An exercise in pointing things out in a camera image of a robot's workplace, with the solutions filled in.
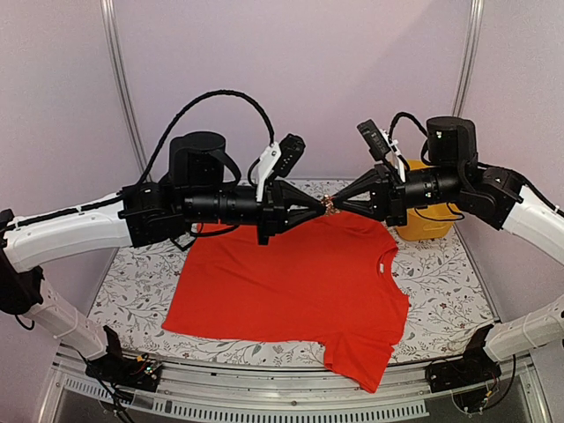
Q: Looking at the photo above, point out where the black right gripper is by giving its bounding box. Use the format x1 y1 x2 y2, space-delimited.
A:
332 160 464 226

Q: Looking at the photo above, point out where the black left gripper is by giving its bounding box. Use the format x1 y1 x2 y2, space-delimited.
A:
182 181 328 246

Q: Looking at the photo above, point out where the red t-shirt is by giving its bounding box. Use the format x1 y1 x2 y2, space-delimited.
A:
163 212 410 393

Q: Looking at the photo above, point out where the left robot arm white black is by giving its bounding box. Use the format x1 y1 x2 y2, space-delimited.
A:
1 131 325 382

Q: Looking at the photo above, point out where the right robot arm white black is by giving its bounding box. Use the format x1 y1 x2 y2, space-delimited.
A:
331 116 563 263

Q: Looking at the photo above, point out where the yellow plastic basket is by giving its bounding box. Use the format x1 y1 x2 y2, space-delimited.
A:
390 158 456 241

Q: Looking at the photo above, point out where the floral patterned table mat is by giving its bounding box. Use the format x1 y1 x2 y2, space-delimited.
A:
88 228 497 367

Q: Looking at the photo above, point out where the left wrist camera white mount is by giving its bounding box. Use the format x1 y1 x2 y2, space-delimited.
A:
256 134 306 203

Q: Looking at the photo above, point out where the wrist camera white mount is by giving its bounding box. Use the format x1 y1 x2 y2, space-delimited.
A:
256 134 306 203
357 119 409 182

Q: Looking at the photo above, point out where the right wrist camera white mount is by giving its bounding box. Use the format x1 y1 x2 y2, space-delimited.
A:
357 119 409 182

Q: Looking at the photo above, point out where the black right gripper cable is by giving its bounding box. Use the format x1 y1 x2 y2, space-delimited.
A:
387 112 431 142

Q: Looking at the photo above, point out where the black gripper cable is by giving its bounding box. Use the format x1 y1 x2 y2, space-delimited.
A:
387 112 431 142
138 89 278 186

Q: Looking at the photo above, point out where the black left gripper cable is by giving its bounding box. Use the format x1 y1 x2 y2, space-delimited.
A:
138 89 278 186

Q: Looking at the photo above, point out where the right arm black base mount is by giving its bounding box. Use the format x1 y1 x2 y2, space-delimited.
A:
425 350 501 393

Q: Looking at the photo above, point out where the aluminium front rail frame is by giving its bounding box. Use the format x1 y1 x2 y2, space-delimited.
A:
38 347 553 422

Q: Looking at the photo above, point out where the right aluminium corner post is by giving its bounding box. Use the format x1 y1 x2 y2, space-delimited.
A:
450 0 485 118

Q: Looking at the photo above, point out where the aluminium corner post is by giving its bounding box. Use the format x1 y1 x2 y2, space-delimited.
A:
100 0 148 175
450 0 485 118

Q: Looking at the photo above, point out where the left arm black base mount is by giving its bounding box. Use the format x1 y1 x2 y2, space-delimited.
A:
85 353 162 393

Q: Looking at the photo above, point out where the left aluminium corner post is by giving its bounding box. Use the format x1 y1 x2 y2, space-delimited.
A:
100 0 148 175

